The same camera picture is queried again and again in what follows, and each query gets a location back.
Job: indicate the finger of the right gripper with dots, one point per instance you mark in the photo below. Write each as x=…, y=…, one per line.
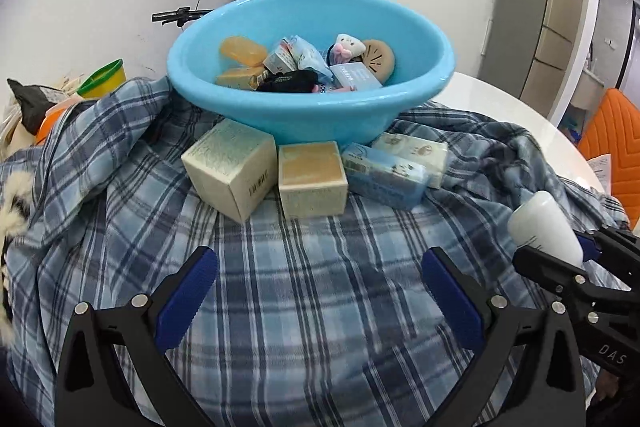
x=584, y=300
x=615, y=250

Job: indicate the blue tissue pack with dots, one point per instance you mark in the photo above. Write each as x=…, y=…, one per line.
x=388, y=179

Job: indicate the orange chair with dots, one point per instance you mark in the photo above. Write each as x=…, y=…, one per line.
x=615, y=130

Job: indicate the gold cigarette box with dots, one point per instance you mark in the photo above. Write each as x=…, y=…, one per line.
x=243, y=78

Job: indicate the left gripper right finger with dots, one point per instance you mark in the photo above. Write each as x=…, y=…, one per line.
x=547, y=389

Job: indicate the person's right hand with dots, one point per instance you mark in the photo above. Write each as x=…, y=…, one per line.
x=606, y=386

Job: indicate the black folding bicycle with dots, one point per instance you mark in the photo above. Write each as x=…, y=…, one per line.
x=179, y=17

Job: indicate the blue plaid shirt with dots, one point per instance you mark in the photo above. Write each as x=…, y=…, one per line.
x=319, y=322

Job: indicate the translucent orange soap case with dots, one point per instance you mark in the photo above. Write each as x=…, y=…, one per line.
x=243, y=51

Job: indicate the white tissue pack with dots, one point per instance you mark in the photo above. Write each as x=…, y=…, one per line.
x=433, y=156

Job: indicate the black parcel bag with label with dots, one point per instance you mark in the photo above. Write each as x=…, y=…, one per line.
x=34, y=101

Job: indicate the light blue card box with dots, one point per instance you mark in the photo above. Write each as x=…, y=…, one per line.
x=355, y=76

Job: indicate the orange tissue box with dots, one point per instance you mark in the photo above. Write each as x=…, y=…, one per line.
x=49, y=121

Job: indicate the white paper sheet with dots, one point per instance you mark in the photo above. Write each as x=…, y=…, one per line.
x=602, y=168

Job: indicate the white plastic bottle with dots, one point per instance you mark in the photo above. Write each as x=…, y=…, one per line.
x=540, y=223

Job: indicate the black fabric pouch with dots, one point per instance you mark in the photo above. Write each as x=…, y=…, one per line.
x=301, y=81

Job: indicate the red white cigarette box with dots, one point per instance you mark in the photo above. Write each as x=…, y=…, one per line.
x=279, y=60

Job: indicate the orange top square box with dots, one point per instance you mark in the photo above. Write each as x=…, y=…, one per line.
x=312, y=181

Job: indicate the black white fuzzy cloth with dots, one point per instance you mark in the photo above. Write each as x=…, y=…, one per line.
x=16, y=207

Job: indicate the light blue wipes pack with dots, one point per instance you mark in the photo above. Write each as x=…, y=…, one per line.
x=307, y=56

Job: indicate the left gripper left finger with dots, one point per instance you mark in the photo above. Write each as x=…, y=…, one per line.
x=91, y=388

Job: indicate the blue plastic basin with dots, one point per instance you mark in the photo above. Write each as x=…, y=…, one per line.
x=306, y=29

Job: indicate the large cream box green text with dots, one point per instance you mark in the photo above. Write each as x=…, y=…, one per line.
x=232, y=168

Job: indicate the yellow container green rim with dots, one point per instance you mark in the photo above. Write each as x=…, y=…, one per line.
x=104, y=80

